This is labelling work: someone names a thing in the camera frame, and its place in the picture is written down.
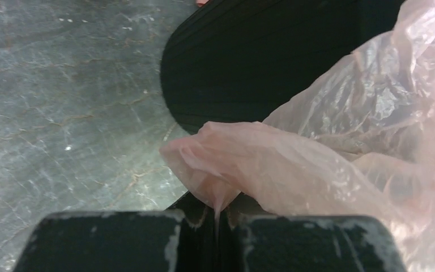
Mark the pink plastic trash bag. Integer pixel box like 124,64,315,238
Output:
160,1,435,271

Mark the black trash bin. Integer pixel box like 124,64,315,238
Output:
160,0,402,134

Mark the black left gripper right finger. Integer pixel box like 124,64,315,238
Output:
218,194,406,272

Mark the salmon pink cloth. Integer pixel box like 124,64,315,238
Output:
195,0,209,7

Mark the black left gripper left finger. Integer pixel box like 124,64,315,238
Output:
14,193,214,272

